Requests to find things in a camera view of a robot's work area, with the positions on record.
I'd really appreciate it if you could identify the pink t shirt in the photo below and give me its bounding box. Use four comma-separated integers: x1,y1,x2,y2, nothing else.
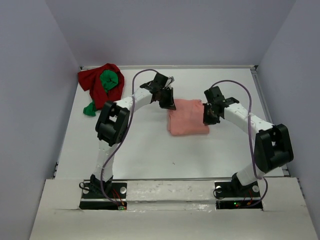
167,99,210,137

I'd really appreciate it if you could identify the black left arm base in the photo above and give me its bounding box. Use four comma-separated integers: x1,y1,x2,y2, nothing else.
78,181,128,211

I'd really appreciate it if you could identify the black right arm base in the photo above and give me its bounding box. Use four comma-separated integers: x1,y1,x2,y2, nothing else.
212,181,263,210

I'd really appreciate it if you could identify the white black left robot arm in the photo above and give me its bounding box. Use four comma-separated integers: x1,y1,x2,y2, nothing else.
89,70,176,198

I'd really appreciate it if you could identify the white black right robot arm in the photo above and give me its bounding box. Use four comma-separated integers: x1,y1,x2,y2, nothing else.
203,86,294,196

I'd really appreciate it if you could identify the green t shirt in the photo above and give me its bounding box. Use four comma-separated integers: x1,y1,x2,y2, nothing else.
83,70,119,117

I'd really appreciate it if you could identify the dark red t shirt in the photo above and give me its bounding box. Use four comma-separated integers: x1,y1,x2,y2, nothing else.
77,63,125,114

